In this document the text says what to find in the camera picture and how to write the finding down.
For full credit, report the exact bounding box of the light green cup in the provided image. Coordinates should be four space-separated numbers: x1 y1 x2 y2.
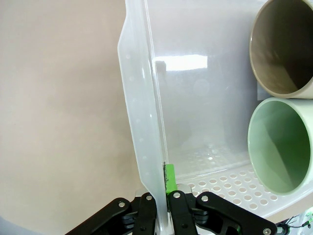
246 97 313 195

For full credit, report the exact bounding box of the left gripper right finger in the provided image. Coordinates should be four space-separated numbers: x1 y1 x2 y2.
162 163 279 235

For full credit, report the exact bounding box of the white perforated plastic basket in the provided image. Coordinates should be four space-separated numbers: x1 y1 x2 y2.
116 0 313 235

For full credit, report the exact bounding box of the beige cup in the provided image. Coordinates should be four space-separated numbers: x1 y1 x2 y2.
248 0 313 99

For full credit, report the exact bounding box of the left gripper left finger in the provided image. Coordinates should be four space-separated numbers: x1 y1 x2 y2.
64 192 158 235

